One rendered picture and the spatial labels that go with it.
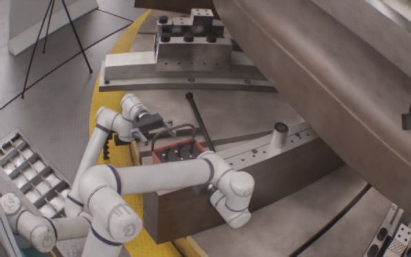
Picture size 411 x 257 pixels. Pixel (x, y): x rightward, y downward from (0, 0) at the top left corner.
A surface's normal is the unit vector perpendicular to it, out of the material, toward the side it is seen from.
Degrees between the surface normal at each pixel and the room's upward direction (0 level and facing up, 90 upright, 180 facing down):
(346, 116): 90
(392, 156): 90
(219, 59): 90
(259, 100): 0
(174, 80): 0
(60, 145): 0
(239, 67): 71
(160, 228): 90
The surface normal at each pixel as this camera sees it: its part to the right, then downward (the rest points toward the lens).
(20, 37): 0.55, -0.33
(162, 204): 0.49, 0.60
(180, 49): 0.12, 0.65
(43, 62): 0.10, -0.76
